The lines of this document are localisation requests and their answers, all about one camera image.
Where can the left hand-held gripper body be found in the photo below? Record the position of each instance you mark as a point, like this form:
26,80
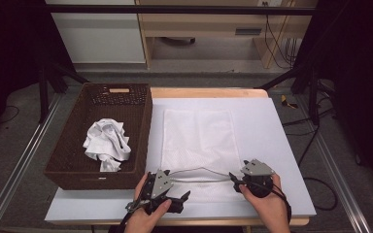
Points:
160,184

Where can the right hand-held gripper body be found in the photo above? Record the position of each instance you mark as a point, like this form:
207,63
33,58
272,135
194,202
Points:
257,176

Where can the white mesh laundry bag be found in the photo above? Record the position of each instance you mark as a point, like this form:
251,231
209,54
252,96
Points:
199,139

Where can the white garment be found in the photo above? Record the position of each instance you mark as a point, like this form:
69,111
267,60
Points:
105,142

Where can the brown wicker basket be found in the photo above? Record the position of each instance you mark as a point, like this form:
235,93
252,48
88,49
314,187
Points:
110,106

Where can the person's right hand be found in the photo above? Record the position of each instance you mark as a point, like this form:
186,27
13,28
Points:
272,210

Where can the person's left hand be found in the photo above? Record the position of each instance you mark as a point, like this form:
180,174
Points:
144,221

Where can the white table board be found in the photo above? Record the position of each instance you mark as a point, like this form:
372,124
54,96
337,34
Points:
265,145

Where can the yellow and black tool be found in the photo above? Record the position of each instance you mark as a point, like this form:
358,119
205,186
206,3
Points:
285,101

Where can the wooden table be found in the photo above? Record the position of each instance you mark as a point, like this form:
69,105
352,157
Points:
207,93

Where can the black metal stand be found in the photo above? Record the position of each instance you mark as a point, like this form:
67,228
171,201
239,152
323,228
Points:
313,97
43,93

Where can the black curtain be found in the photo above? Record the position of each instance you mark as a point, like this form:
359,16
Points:
362,81
9,48

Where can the white cabinet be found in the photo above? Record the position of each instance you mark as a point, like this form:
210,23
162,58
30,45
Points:
100,35

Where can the wooden desk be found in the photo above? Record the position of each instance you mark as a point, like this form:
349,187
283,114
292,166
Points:
207,22

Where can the black horizontal bar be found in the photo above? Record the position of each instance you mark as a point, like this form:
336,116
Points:
175,9

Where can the white power strip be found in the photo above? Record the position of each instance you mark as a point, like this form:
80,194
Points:
270,3

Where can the aluminium rail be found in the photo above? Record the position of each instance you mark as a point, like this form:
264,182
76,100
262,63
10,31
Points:
19,161
336,168

